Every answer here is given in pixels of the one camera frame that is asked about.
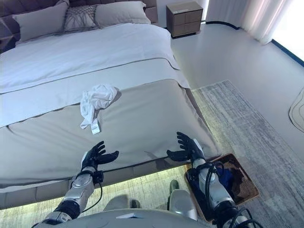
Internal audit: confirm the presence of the white blue torso label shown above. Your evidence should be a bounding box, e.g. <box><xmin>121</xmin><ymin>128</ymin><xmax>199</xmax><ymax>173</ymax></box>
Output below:
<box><xmin>115</xmin><ymin>212</ymin><xmax>143</xmax><ymax>219</ymax></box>

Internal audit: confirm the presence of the dark bed base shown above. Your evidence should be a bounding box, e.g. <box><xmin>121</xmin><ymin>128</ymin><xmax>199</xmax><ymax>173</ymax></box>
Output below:
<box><xmin>0</xmin><ymin>154</ymin><xmax>221</xmax><ymax>209</ymax></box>

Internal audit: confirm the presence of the silver right robot leg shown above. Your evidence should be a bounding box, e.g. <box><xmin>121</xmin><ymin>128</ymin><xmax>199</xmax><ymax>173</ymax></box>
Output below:
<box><xmin>167</xmin><ymin>189</ymin><xmax>198</xmax><ymax>220</ymax></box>

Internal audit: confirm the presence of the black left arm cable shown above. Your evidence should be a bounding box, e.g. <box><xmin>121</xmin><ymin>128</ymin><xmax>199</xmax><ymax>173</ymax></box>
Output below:
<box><xmin>82</xmin><ymin>173</ymin><xmax>104</xmax><ymax>213</ymax></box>

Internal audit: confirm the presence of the large grey streaked rug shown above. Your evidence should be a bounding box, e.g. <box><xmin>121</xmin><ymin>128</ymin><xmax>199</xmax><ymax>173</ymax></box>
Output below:
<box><xmin>0</xmin><ymin>79</ymin><xmax>304</xmax><ymax>228</ymax></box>

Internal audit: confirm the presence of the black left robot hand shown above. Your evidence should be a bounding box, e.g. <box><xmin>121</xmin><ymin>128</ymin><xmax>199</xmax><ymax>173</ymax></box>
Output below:
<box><xmin>80</xmin><ymin>141</ymin><xmax>120</xmax><ymax>173</ymax></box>

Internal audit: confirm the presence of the white garment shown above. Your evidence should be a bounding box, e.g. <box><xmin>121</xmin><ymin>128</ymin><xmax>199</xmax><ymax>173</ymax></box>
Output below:
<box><xmin>80</xmin><ymin>83</ymin><xmax>119</xmax><ymax>135</ymax></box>

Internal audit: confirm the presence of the silver left robot leg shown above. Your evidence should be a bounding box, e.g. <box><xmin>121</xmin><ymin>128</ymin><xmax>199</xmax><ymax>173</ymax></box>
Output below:
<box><xmin>104</xmin><ymin>194</ymin><xmax>141</xmax><ymax>212</ymax></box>

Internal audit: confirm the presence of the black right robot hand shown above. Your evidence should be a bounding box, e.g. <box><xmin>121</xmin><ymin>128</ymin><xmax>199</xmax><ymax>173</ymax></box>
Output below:
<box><xmin>166</xmin><ymin>132</ymin><xmax>206</xmax><ymax>164</ymax></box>

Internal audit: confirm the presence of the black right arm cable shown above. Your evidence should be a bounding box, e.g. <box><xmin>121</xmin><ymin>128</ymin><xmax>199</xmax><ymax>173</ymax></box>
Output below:
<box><xmin>205</xmin><ymin>162</ymin><xmax>262</xmax><ymax>228</ymax></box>

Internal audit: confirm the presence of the silver robot leg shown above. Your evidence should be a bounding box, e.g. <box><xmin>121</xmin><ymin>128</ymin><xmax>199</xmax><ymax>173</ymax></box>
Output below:
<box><xmin>104</xmin><ymin>194</ymin><xmax>141</xmax><ymax>212</ymax></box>
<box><xmin>167</xmin><ymin>189</ymin><xmax>198</xmax><ymax>220</ymax></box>

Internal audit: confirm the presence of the brown wooden nightstand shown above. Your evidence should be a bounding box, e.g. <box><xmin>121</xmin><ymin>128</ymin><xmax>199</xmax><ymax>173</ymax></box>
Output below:
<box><xmin>165</xmin><ymin>1</ymin><xmax>204</xmax><ymax>38</ymax></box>

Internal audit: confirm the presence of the white sheer curtain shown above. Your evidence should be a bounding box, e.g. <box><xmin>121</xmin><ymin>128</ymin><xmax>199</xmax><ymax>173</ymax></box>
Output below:
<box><xmin>205</xmin><ymin>0</ymin><xmax>293</xmax><ymax>46</ymax></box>

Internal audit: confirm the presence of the dark navy garment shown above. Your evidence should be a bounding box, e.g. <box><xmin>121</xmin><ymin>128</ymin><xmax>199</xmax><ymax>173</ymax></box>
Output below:
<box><xmin>187</xmin><ymin>162</ymin><xmax>250</xmax><ymax>214</ymax></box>

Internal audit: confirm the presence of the small oval beige rug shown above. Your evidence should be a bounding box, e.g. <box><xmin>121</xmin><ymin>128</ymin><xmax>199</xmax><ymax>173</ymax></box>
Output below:
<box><xmin>288</xmin><ymin>87</ymin><xmax>304</xmax><ymax>131</ymax></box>

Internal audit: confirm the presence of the grey robot torso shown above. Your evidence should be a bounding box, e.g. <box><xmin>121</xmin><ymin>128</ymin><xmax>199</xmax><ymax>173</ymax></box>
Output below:
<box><xmin>38</xmin><ymin>208</ymin><xmax>214</xmax><ymax>228</ymax></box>

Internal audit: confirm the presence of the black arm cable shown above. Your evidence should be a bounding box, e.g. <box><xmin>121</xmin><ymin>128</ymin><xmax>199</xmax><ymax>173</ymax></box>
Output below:
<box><xmin>82</xmin><ymin>173</ymin><xmax>104</xmax><ymax>213</ymax></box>
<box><xmin>205</xmin><ymin>162</ymin><xmax>262</xmax><ymax>228</ymax></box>

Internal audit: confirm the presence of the bright window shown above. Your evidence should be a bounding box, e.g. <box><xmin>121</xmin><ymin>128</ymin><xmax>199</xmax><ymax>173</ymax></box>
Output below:
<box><xmin>270</xmin><ymin>0</ymin><xmax>304</xmax><ymax>65</ymax></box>

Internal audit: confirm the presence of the black baseboard strip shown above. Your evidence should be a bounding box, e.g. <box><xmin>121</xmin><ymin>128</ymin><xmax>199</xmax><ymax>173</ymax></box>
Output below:
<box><xmin>200</xmin><ymin>20</ymin><xmax>304</xmax><ymax>68</ymax></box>

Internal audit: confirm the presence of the large bed grey cover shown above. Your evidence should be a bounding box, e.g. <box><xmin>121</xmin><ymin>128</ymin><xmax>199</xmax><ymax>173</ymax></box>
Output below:
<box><xmin>0</xmin><ymin>79</ymin><xmax>219</xmax><ymax>190</ymax></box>

